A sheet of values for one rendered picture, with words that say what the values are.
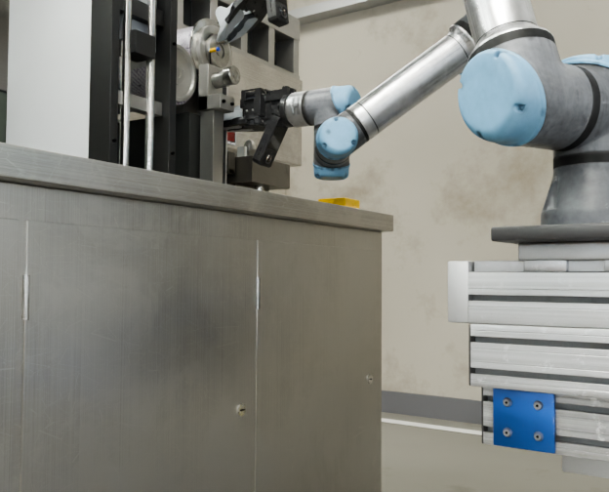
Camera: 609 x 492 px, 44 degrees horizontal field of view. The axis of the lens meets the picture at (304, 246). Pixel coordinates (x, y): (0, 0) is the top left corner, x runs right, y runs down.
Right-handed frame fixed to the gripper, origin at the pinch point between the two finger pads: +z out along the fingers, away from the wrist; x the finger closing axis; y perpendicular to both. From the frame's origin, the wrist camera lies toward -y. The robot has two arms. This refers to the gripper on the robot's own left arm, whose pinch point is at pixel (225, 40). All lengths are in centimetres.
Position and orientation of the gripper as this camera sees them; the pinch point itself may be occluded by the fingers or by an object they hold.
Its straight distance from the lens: 170.4
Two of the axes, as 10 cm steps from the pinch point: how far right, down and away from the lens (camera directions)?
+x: -5.3, -0.4, -8.5
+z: -6.6, 6.5, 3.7
